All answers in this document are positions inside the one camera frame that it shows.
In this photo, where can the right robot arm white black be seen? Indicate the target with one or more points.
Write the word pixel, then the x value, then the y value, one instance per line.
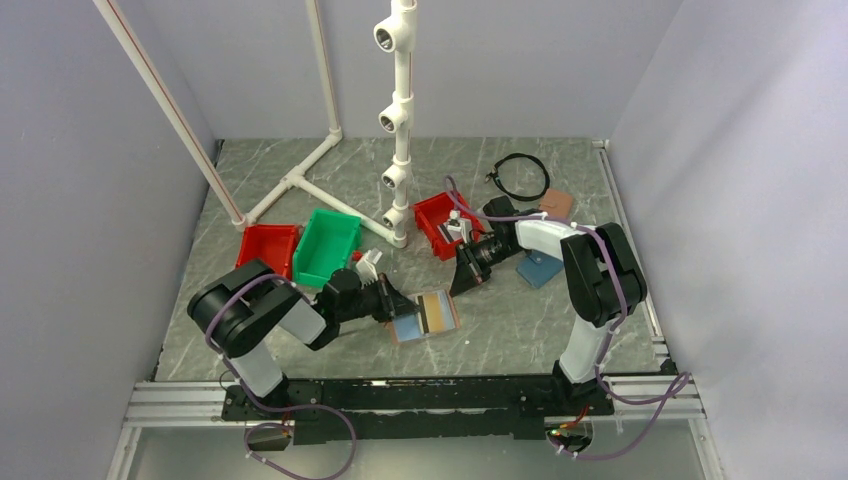
pixel 604 281

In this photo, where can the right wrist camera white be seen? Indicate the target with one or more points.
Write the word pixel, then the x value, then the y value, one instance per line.
pixel 456 218

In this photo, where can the aluminium frame rail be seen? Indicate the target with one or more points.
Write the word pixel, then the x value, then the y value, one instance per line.
pixel 210 404

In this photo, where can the red bin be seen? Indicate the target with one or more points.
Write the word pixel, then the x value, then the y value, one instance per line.
pixel 429 214
pixel 274 244

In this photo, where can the white pvc pipe frame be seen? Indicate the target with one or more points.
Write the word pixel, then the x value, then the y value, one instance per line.
pixel 295 177

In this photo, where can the white pvc fitting post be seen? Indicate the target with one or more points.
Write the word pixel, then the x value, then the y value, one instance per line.
pixel 396 35

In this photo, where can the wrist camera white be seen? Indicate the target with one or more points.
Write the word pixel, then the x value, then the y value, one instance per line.
pixel 368 264
pixel 456 218

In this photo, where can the green bin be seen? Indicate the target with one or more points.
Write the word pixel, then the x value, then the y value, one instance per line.
pixel 327 244

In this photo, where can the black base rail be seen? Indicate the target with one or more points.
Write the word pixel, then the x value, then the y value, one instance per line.
pixel 518 406

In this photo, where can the brown card holder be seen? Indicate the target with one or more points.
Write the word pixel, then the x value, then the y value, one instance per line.
pixel 405 328

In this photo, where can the red bin right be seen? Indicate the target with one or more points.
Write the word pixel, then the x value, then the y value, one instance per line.
pixel 429 214

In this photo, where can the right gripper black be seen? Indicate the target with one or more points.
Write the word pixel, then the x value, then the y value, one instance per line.
pixel 468 271

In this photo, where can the red bin left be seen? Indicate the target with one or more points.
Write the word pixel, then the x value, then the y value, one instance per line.
pixel 274 244

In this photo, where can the orange credit card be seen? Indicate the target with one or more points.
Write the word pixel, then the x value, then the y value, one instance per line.
pixel 437 313

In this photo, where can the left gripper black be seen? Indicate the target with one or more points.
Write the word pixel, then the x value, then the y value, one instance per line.
pixel 392 302

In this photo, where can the blue card holder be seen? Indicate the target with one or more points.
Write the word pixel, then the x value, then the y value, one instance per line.
pixel 537 269

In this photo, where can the pink card holder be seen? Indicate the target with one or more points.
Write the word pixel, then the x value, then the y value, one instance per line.
pixel 557 205

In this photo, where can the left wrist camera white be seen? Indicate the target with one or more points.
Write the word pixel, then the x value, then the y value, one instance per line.
pixel 368 264

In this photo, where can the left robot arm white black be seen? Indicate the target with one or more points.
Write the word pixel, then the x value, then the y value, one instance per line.
pixel 240 309

